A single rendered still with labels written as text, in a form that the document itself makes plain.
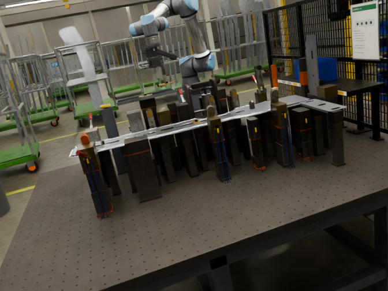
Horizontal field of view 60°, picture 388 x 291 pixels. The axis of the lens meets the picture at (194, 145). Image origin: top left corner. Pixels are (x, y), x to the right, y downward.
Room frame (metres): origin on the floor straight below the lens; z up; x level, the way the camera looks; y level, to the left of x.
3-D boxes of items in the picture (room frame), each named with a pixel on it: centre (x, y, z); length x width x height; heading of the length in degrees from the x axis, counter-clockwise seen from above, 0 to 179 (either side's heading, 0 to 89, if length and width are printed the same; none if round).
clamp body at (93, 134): (1.95, 0.57, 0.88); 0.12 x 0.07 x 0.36; 9
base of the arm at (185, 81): (2.50, -0.07, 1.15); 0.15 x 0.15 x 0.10
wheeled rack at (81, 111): (8.53, 2.25, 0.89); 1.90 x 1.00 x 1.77; 14
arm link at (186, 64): (2.50, -0.08, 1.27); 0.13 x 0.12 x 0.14; 61
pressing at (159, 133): (1.85, -0.02, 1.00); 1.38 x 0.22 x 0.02; 99
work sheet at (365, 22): (1.91, -1.06, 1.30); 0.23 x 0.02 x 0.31; 9
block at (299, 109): (1.74, -0.60, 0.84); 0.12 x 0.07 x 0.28; 9
